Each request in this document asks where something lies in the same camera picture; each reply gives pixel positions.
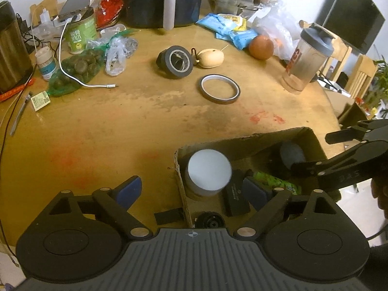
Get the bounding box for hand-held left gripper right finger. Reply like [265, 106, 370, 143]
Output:
[234, 176, 356, 240]

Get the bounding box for cardboard box on floor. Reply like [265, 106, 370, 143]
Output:
[325, 88, 377, 131]

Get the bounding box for white charging cable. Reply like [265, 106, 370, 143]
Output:
[30, 0, 117, 90]

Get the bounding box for brown cardboard box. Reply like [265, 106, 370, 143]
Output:
[173, 126, 340, 228]

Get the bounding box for clear bag of seeds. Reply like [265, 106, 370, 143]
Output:
[86, 34, 139, 77]

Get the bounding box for black flat screen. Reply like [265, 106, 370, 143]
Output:
[323, 0, 386, 54]

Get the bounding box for orange fruit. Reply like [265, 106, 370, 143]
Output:
[248, 35, 275, 60]

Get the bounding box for black round knob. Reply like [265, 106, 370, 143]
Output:
[194, 211, 225, 228]

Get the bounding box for yellow snack packet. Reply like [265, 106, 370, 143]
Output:
[219, 13, 247, 32]

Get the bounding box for amber tape roll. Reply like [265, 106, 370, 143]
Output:
[199, 74, 241, 105]

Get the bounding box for black puck with grey face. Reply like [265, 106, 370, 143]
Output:
[268, 141, 307, 178]

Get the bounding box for orange strap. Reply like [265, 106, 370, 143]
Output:
[0, 77, 36, 103]

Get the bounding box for grey power bank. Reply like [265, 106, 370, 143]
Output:
[58, 0, 92, 22]

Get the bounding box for white pill bottle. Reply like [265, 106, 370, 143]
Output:
[34, 47, 57, 82]

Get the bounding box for blue snack packet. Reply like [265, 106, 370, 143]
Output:
[196, 13, 234, 40]
[228, 29, 258, 51]

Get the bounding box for person's right hand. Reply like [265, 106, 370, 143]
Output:
[370, 176, 388, 219]

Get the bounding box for steel electric kettle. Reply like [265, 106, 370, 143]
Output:
[0, 0, 33, 95]

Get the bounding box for black tape roll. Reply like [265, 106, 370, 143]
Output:
[156, 45, 195, 80]

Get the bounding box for large clear plastic bag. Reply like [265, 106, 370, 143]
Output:
[251, 4, 304, 61]

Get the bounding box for clear shaker bottle grey lid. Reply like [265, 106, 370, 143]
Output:
[280, 22, 336, 95]

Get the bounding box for white-topped round tin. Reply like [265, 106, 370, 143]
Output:
[185, 148, 233, 201]

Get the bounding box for green net bag of chestnuts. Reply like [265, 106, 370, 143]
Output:
[48, 48, 107, 98]

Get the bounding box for black velcro strip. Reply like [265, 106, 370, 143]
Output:
[154, 207, 184, 226]

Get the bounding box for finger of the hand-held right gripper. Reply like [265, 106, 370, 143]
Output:
[291, 145, 369, 179]
[325, 119, 388, 145]

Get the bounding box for grey metal pen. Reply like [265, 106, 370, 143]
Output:
[10, 92, 32, 137]

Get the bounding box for green paper tub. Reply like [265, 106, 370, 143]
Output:
[65, 7, 98, 54]

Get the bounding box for red snack bag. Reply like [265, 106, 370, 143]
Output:
[95, 0, 128, 28]

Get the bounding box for green potted plant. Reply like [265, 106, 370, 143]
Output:
[360, 57, 388, 119]

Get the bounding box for dark blue air fryer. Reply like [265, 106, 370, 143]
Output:
[124, 0, 204, 31]

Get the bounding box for small black case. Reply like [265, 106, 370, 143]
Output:
[222, 169, 252, 218]

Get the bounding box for small green-labelled packet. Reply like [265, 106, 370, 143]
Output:
[31, 90, 51, 112]

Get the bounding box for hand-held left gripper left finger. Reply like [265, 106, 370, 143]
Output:
[29, 175, 151, 240]

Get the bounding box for green stick packet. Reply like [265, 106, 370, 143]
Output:
[253, 170, 302, 195]

